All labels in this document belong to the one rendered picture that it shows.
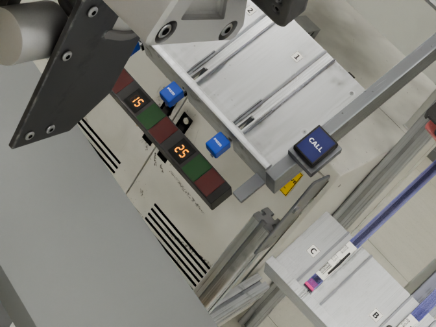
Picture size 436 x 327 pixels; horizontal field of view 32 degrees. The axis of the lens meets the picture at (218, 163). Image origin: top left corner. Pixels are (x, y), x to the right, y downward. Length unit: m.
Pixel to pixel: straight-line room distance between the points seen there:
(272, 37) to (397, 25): 1.95
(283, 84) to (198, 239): 0.58
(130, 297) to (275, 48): 0.45
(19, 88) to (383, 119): 0.82
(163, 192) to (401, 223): 1.19
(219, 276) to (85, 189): 0.29
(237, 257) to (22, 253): 0.37
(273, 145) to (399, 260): 1.45
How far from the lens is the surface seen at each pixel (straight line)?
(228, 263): 1.24
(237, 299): 1.52
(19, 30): 0.59
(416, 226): 2.75
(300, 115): 1.16
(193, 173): 1.14
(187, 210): 1.67
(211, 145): 1.13
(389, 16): 3.16
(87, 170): 1.13
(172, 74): 1.20
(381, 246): 2.53
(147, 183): 1.72
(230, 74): 1.19
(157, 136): 1.17
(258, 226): 1.18
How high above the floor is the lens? 1.33
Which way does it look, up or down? 35 degrees down
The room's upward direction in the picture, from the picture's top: 36 degrees clockwise
